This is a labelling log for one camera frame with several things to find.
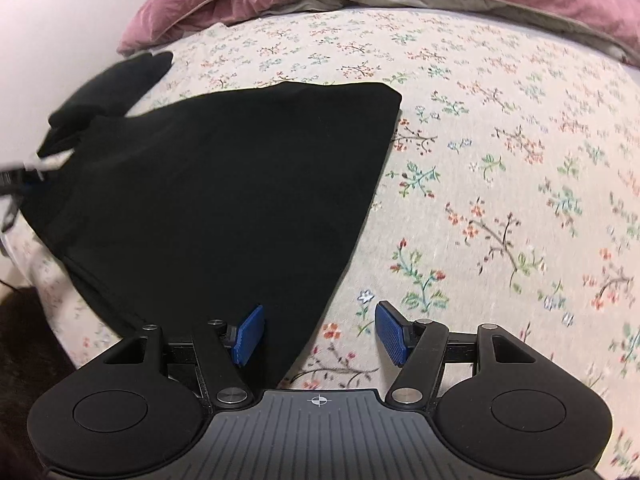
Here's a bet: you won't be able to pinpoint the black pants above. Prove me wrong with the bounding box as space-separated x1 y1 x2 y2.
20 80 403 391

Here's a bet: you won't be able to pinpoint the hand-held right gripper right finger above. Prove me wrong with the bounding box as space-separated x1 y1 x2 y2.
375 300 551 406

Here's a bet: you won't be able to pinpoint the black folded garment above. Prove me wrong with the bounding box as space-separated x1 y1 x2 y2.
47 51 175 158

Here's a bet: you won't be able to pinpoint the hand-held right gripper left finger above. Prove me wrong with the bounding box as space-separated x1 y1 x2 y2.
102 304 265 407

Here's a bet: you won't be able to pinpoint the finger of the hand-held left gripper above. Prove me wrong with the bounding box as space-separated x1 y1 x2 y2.
0 151 77 196

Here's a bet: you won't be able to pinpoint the dark brown fuzzy cloth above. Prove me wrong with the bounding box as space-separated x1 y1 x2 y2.
0 285 76 480

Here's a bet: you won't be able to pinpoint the floral bedsheet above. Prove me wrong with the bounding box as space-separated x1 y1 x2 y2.
5 5 640 480

